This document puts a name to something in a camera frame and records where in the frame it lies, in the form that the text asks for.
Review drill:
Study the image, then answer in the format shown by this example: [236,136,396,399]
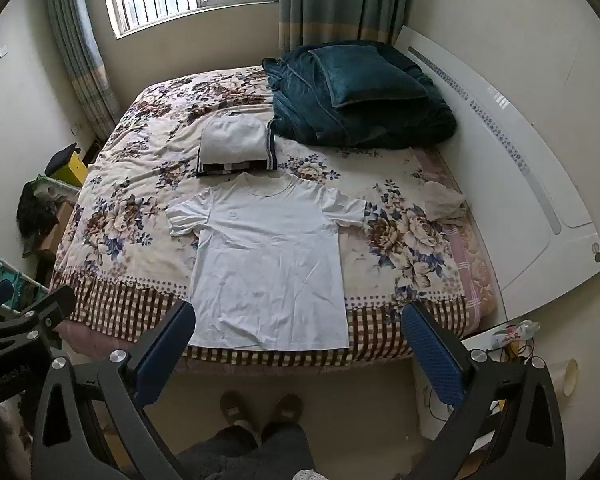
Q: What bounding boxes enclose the person's dark trousers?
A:
[175,422,316,480]

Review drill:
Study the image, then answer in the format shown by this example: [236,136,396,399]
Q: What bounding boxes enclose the pink quilted mattress pad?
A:
[412,147,501,333]

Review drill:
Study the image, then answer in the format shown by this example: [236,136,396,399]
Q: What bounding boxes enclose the dark teal garment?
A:
[261,40,457,150]

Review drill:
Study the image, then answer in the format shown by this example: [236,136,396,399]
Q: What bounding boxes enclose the dark striped folded garment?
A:
[195,125,279,177]

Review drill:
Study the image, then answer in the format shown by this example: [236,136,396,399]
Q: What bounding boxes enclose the teal drying rack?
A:
[0,247,51,323]

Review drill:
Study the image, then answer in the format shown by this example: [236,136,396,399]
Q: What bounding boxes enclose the black cable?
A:
[424,385,453,422]

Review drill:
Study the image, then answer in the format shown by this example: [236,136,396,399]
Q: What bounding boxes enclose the floral bed blanket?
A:
[50,65,473,367]

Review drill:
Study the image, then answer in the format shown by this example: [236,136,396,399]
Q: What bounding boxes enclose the white t-shirt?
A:
[166,171,367,352]

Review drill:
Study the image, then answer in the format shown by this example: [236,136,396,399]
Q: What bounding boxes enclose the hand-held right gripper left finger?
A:
[30,300,197,480]

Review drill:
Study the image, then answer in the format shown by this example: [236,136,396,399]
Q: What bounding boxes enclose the dark clothes pile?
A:
[16,180,61,258]

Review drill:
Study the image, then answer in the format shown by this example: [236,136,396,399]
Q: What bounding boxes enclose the yellow box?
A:
[47,144,88,187]

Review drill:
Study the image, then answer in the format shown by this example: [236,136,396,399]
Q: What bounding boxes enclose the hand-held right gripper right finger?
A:
[401,301,567,480]

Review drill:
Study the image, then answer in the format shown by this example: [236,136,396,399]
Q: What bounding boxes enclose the crumpled beige cloth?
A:
[422,180,468,222]

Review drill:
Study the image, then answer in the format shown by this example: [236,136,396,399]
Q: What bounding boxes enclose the cardboard box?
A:
[32,205,73,261]

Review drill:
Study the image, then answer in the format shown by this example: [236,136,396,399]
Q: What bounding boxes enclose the teal pillow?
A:
[307,45,428,109]

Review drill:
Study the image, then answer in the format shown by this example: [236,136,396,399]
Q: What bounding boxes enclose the white headboard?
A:
[395,24,600,311]

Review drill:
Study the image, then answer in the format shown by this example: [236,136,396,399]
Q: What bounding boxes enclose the white folded garment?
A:
[201,114,270,163]

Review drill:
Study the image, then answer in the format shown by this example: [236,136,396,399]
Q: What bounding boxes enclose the plastic bottle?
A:
[490,320,541,351]

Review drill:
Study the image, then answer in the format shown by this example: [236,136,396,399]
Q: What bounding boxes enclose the grey slipper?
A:
[262,394,303,432]
[219,391,255,432]

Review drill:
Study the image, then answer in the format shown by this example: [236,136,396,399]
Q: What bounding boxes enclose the paper cup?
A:
[545,357,579,397]

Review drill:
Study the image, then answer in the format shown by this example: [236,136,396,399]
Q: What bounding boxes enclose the teal curtain with yellow band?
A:
[42,0,121,141]
[278,0,418,53]

